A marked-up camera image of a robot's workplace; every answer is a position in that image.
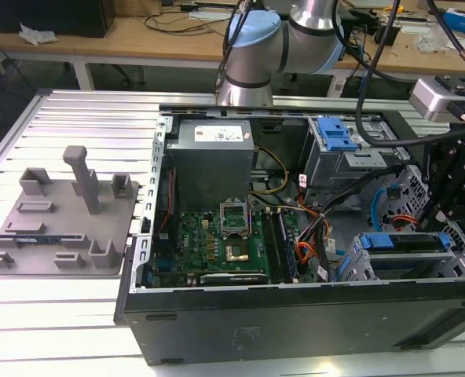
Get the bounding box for hard disk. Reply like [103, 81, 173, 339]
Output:
[350, 231, 453, 282]

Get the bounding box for perforated metal disk bay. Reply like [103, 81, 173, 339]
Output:
[344, 164, 465, 282]

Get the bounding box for black RAM slot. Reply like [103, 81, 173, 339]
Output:
[273, 210, 293, 284]
[262, 210, 281, 284]

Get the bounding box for metal drive cage blue latch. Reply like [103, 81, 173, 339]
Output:
[301, 116, 398, 190]

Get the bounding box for blue cardboard box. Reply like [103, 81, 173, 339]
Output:
[440, 9, 465, 32]

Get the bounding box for black PC case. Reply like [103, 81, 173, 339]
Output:
[113, 104, 465, 357]

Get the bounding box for CPU socket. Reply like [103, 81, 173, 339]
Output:
[219, 199, 254, 239]

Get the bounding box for square gold chipset chip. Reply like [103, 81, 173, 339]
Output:
[225, 243, 250, 262]

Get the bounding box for black graphics card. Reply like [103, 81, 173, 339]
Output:
[200, 273, 269, 288]

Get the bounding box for grey power supply unit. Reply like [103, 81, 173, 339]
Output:
[165, 117, 255, 213]

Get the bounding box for green motherboard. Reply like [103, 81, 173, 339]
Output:
[153, 207, 310, 286]

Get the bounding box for wooden desk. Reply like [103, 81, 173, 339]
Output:
[0, 0, 465, 86]

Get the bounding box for grey parts rack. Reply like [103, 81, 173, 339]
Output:
[0, 145, 142, 278]

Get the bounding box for black box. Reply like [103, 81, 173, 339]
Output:
[0, 0, 115, 39]

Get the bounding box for orange disk wire black plug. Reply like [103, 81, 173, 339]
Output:
[388, 214, 419, 229]

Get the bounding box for blue flat disk wire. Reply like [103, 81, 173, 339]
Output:
[371, 185, 399, 233]

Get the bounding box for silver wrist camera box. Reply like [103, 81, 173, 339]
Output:
[408, 76, 465, 123]

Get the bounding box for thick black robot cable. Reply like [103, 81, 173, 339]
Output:
[353, 0, 453, 149]

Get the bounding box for black cable bundle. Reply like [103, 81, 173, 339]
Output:
[294, 183, 375, 284]

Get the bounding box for black hose copper tip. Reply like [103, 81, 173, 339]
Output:
[427, 0, 465, 75]

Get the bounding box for yellow power wires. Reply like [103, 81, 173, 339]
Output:
[251, 147, 289, 196]

